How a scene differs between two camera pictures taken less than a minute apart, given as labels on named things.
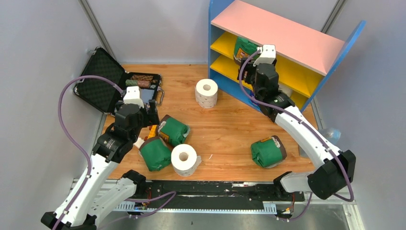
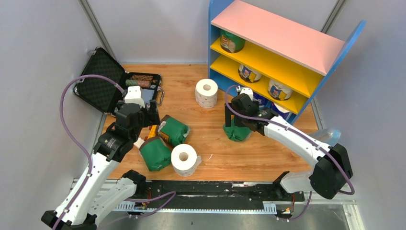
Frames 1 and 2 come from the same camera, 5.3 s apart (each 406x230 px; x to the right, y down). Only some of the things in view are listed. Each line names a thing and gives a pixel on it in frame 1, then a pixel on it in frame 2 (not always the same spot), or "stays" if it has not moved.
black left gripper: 150,118 stays
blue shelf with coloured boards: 305,57 stays
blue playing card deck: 146,95 stays
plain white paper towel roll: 206,93 stays
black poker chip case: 99,64 stays
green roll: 269,152 to 237,133
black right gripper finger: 243,61 to 228,113
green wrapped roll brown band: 174,132 stays
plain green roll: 244,48 to 231,43
